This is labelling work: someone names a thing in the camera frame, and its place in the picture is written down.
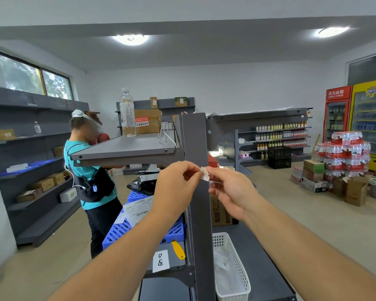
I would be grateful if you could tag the clear packets in basket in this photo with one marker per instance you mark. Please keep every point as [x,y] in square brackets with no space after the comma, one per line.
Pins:
[224,272]

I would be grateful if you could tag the yellow drinks fridge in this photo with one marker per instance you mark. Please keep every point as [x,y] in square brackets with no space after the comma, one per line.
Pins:
[369,122]

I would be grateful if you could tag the blue plastic packets pile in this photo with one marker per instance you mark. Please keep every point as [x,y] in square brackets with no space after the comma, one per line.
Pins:
[34,166]

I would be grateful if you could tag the small clear bottle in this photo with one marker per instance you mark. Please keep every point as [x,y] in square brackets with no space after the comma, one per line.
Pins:
[37,128]

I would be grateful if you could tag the grey gondola shelving unit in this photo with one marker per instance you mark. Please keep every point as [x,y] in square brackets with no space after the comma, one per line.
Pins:
[225,128]

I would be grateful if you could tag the person's right hand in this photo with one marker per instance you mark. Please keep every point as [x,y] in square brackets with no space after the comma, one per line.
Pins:
[235,197]

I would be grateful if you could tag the printed white paper sheet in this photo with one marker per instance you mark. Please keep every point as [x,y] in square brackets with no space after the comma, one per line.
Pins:
[136,211]

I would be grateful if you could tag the stack of bottled water packs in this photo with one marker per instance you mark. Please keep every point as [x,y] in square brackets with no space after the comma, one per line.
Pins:
[344,156]

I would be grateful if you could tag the red box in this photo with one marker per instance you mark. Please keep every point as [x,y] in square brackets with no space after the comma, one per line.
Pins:
[212,161]

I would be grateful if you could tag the clear plastic drink bottle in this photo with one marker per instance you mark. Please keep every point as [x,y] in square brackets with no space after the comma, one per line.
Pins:
[127,115]

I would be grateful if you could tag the white plastic mesh basket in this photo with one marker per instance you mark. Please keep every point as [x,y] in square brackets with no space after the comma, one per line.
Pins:
[238,266]

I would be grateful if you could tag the grey back shelving unit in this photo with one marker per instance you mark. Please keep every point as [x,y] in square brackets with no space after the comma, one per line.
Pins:
[169,104]

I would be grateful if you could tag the person's left hand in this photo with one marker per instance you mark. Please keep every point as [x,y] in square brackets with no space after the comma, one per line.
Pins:
[172,191]

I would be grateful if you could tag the green topped cardboard box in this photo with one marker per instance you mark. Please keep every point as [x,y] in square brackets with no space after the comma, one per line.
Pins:
[313,166]

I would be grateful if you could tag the small white box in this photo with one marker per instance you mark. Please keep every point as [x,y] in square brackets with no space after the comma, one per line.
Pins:
[68,195]

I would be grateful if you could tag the blue plastic crate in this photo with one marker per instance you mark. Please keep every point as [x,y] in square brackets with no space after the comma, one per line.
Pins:
[119,231]

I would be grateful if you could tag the brown printed cardboard box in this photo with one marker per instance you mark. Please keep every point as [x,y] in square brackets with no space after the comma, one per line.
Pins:
[219,213]

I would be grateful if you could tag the black plastic bag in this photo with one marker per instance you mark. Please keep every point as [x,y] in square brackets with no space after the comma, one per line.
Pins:
[141,184]

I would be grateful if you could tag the window with dark frame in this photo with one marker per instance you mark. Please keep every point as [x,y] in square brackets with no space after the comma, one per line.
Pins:
[22,76]

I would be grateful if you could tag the white paper label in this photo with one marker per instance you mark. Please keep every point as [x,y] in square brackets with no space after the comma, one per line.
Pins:
[160,261]

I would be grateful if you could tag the grey wall shelving unit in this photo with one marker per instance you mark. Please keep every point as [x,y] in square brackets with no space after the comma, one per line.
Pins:
[34,213]

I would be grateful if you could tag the rows of small bottles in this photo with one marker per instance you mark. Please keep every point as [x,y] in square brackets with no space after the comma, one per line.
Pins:
[282,134]

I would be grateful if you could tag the person's right forearm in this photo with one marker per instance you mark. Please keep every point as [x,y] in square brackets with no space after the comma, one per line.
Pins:
[307,257]

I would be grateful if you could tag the grey metal shelf upright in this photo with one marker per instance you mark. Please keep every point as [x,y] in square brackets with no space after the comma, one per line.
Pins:
[197,141]

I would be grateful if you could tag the white printed carton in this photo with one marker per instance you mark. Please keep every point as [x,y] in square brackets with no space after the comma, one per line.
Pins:
[313,185]

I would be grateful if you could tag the stack of black crates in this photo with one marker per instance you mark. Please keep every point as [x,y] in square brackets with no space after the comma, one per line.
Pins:
[279,158]

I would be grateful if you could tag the grey metal shelf board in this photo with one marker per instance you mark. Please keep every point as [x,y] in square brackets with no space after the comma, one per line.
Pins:
[128,147]

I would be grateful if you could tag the red drinks fridge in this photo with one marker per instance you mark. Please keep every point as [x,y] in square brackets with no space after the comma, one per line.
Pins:
[337,115]

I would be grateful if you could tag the yellow utility knife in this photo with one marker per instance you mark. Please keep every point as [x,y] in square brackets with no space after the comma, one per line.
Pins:
[178,250]

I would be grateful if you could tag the small brown cardboard box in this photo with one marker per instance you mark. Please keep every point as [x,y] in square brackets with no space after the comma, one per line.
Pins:
[28,195]
[42,184]
[57,178]

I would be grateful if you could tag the flat brown cardboard box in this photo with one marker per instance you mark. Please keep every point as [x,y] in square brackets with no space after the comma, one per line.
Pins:
[0,135]

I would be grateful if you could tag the person's right thumb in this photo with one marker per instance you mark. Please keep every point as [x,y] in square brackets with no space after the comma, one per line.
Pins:
[217,173]

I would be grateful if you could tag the round ceiling light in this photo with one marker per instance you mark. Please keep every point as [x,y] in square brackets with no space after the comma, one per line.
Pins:
[331,31]
[131,39]

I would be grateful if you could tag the person's left forearm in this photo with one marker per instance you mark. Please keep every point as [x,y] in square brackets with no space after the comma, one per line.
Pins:
[119,257]

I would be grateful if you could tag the person's left thumb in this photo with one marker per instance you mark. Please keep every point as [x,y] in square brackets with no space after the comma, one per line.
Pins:
[192,177]

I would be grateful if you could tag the open brown cardboard box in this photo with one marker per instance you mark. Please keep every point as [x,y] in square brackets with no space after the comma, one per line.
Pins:
[356,191]

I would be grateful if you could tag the large labelled cardboard box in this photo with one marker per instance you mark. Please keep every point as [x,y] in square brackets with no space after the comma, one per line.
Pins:
[149,120]

